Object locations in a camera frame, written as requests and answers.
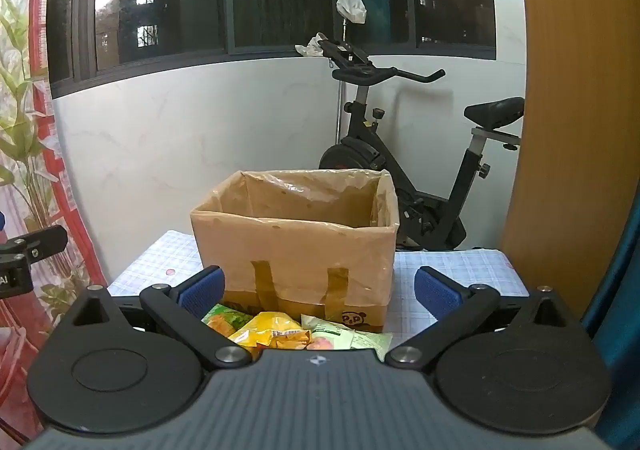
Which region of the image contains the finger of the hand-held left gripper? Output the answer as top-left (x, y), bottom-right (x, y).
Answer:
top-left (0, 224), bottom-right (69, 263)

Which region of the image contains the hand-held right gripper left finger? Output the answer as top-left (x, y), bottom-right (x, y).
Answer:
top-left (47, 265), bottom-right (253, 371)

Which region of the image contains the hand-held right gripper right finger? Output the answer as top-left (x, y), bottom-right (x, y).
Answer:
top-left (385, 265), bottom-right (586, 371)

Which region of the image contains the green orange snack packet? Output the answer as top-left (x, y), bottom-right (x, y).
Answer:
top-left (201, 304), bottom-right (255, 337)

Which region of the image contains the yellow snack packet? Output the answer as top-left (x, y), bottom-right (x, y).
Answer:
top-left (228, 311), bottom-right (312, 361)

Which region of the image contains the green white snack packet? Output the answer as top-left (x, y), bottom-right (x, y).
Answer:
top-left (300, 314), bottom-right (393, 362)

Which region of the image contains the cardboard box with plastic liner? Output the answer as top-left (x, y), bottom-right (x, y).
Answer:
top-left (190, 169), bottom-right (401, 333)

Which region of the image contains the checked tablecloth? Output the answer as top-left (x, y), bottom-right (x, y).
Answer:
top-left (107, 229), bottom-right (531, 326)

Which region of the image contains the red floral curtain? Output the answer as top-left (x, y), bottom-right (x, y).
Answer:
top-left (0, 0), bottom-right (108, 446)

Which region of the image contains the black exercise bike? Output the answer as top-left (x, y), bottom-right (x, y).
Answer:
top-left (319, 33), bottom-right (526, 251)

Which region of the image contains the blue curtain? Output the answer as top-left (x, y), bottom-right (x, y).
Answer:
top-left (582, 200), bottom-right (640, 450)

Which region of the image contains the metal pole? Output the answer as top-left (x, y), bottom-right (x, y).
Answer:
top-left (334, 20), bottom-right (351, 143)

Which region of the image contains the wooden panel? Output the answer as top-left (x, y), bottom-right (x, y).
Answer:
top-left (500, 0), bottom-right (640, 321)

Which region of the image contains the white crumpled cloth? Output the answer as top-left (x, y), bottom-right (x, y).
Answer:
top-left (295, 33), bottom-right (328, 58)

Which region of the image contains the white bag on pole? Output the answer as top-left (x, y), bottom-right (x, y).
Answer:
top-left (336, 0), bottom-right (367, 26)

